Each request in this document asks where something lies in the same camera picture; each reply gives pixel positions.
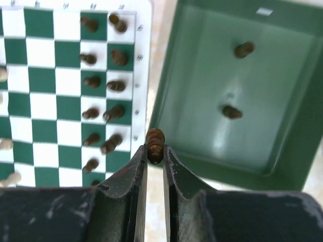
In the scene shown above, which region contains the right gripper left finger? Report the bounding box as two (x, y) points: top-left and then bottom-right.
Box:
(1, 145), (147, 241)

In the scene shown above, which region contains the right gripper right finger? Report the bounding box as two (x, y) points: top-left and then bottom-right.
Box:
(164, 146), (322, 241)

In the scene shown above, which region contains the dark piece d1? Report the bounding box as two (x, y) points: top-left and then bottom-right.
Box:
(100, 134), (123, 155)

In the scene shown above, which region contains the dark piece e1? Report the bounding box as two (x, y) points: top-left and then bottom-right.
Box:
(102, 105), (125, 123)

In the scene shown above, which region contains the dark bishop f1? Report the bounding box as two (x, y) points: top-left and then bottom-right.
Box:
(106, 80), (126, 92)

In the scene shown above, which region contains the dark pawn f2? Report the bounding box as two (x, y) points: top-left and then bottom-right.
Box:
(83, 76), (101, 88)

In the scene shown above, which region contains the dark knight g1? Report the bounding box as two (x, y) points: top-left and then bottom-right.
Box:
(110, 49), (128, 67)

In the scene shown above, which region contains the dark pawn g2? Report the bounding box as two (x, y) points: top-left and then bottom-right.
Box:
(79, 53), (97, 65)

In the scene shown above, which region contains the dark rook h1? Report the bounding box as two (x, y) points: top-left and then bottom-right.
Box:
(108, 13), (127, 33)

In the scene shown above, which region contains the dark pawn h2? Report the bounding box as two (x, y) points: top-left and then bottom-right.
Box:
(80, 17), (99, 33)

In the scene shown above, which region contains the green white chess mat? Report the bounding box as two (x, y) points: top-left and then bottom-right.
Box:
(1, 1), (152, 187)

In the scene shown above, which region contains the dark piece in tray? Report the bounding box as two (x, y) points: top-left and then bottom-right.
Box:
(222, 105), (243, 119)

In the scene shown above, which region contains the green piece tray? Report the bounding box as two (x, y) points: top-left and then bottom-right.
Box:
(150, 1), (322, 191)

